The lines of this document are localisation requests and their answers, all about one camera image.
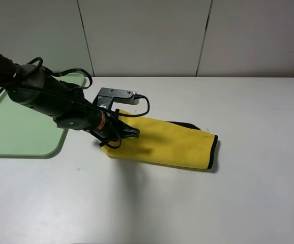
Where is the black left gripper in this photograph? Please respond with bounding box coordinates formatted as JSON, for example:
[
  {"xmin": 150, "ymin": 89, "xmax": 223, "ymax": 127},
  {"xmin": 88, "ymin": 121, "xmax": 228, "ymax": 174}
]
[{"xmin": 103, "ymin": 115, "xmax": 140, "ymax": 139}]

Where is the yellow towel with black trim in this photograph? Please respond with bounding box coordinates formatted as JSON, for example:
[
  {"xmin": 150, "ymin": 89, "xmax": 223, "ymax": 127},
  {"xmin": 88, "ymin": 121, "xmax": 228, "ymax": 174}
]
[{"xmin": 101, "ymin": 116, "xmax": 218, "ymax": 170}]

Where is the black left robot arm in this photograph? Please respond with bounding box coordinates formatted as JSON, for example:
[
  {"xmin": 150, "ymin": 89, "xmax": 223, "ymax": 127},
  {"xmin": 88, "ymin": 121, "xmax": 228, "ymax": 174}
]
[{"xmin": 0, "ymin": 54, "xmax": 140, "ymax": 142}]

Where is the light green plastic tray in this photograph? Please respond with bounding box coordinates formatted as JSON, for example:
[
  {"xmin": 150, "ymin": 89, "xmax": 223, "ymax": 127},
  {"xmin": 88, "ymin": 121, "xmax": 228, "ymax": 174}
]
[{"xmin": 0, "ymin": 73, "xmax": 87, "ymax": 159}]

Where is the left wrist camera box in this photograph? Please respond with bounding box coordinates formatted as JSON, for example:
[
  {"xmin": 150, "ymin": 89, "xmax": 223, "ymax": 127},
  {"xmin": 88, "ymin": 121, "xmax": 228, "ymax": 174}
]
[{"xmin": 93, "ymin": 87, "xmax": 140, "ymax": 111}]

